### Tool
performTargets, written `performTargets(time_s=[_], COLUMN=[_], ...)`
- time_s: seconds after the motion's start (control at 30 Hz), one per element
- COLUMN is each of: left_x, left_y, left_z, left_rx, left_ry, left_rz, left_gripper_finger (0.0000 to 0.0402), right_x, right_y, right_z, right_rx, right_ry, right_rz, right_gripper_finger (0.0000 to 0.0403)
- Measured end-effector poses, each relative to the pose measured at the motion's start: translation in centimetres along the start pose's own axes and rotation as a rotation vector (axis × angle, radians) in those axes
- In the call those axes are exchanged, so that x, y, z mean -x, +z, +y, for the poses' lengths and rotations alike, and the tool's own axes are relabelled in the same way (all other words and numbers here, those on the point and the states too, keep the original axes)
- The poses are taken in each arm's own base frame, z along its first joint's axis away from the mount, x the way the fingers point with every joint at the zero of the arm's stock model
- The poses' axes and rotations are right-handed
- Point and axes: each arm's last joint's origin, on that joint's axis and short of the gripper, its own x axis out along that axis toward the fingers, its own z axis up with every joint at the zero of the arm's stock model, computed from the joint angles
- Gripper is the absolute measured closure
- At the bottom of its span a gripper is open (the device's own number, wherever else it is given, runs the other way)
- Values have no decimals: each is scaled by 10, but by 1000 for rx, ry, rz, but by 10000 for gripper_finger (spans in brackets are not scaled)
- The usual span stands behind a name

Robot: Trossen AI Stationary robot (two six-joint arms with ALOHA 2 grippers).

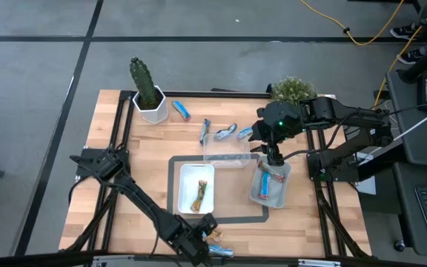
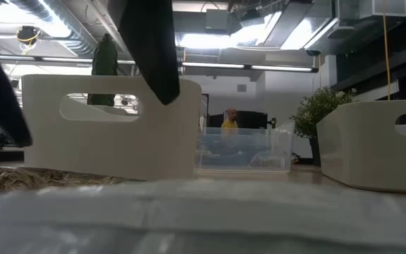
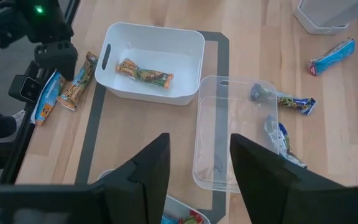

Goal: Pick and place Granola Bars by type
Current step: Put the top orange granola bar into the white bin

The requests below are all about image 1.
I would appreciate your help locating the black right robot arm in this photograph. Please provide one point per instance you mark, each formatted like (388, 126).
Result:
(347, 111)

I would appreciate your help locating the green cactus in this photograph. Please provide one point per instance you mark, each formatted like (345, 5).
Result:
(143, 81)

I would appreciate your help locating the silver blue granola bar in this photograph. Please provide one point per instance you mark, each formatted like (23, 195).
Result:
(222, 251)
(225, 132)

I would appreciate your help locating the blue white green granola bar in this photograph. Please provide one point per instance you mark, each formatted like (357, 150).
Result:
(205, 130)

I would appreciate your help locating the dark gray desk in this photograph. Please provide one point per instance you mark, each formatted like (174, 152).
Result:
(402, 130)

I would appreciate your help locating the black crossbar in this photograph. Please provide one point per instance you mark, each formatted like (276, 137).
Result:
(50, 258)

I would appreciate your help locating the black table frame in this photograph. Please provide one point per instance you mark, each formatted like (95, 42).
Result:
(217, 94)

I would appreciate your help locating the person's shoe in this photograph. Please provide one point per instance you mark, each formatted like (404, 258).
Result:
(404, 31)
(411, 56)

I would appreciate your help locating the clear plastic container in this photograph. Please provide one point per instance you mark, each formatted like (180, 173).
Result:
(226, 155)

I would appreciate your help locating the bushy green plant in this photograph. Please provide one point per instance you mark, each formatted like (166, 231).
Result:
(291, 91)

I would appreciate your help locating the white plastic bin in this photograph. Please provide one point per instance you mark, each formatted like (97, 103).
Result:
(191, 178)

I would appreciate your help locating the red brown granola bar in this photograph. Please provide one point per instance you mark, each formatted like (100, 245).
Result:
(277, 175)

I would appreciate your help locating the brown green granola bar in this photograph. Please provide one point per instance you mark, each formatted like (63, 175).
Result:
(199, 194)

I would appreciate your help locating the light blue granola bar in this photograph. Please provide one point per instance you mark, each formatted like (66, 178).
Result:
(245, 133)

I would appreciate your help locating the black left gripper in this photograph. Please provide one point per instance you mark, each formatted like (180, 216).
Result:
(187, 239)

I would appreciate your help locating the white hexagonal pot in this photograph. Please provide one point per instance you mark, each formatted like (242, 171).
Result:
(158, 115)

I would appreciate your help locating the orange Chewy granola bar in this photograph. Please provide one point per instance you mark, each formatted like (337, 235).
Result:
(216, 236)

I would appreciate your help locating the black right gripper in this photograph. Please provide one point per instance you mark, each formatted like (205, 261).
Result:
(276, 122)

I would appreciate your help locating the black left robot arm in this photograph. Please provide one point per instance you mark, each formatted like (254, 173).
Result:
(143, 202)

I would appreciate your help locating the gray plastic bin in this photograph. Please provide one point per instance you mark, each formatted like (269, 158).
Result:
(278, 196)

